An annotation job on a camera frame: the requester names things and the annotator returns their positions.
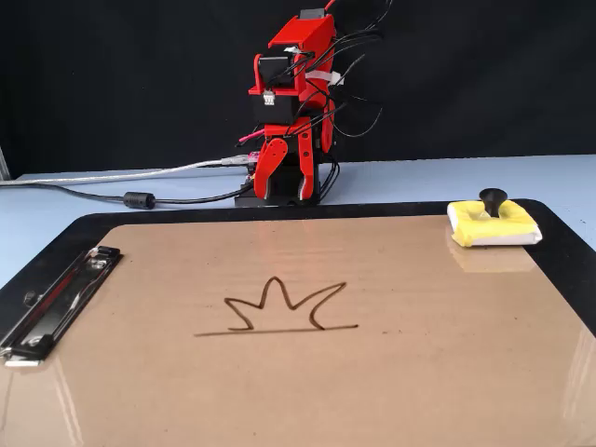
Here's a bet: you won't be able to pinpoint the yellow white sponge with knob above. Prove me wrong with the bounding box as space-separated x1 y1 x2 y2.
446 187 545 249

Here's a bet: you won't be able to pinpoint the silver metal clipboard clip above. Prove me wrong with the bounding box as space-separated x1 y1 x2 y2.
0 245 124 370

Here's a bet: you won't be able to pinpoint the black servo wires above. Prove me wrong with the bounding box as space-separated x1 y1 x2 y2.
278 0 393 197

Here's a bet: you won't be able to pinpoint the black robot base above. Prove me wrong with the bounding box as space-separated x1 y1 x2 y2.
234 151 342 209

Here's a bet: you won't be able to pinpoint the brown glossy clipboard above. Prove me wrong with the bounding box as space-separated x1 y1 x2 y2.
0 215 596 447

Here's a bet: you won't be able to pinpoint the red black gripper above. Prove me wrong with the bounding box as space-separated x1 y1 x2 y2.
248 86 336 202

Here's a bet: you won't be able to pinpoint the controller circuit board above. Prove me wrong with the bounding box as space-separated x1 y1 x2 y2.
240 150 261 188

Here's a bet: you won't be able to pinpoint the black power cable with ferrite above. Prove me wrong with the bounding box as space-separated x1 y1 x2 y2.
0 182 255 211

